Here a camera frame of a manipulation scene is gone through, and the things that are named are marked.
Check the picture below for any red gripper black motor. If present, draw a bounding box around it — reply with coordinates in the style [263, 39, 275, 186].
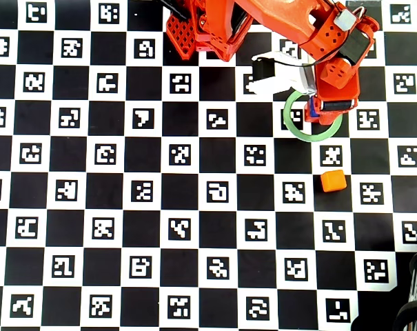
[314, 57, 360, 126]

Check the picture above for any orange cube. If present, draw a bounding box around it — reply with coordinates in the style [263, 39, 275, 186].
[320, 169, 347, 193]

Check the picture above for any small white block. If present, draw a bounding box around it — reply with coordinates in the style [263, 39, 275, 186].
[334, 9, 358, 30]

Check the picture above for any black white marker checkerboard mat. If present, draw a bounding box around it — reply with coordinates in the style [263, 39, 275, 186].
[0, 0, 417, 331]

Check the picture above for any green flat ring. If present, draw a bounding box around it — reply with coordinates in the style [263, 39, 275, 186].
[283, 90, 343, 143]

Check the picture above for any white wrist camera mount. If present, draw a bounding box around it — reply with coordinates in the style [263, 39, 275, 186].
[245, 50, 318, 97]

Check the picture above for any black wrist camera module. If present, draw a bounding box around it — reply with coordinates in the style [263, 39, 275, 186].
[252, 57, 276, 79]

